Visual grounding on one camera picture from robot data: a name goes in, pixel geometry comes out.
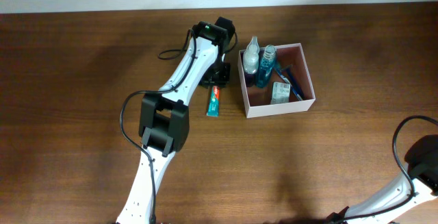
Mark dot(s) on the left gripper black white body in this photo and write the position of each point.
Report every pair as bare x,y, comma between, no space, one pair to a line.
219,75

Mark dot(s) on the clear spray bottle purple liquid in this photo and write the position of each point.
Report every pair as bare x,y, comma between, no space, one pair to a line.
251,61

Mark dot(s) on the teal mouthwash bottle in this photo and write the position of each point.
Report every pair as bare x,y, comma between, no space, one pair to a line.
266,64

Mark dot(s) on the blue white toothbrush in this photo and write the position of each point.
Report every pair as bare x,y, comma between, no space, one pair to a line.
287,81

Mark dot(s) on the teal red toothpaste tube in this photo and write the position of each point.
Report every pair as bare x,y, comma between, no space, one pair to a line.
214,102

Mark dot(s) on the green white soap box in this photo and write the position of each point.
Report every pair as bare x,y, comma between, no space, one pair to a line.
280,93

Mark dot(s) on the blue disposable razor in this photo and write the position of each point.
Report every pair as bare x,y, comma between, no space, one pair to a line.
287,71

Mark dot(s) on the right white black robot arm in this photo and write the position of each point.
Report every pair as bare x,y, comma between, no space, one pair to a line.
402,193

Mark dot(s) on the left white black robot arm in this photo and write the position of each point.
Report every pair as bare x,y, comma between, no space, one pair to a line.
164,114

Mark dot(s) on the white open cardboard box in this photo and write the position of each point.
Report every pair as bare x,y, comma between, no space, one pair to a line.
257,101

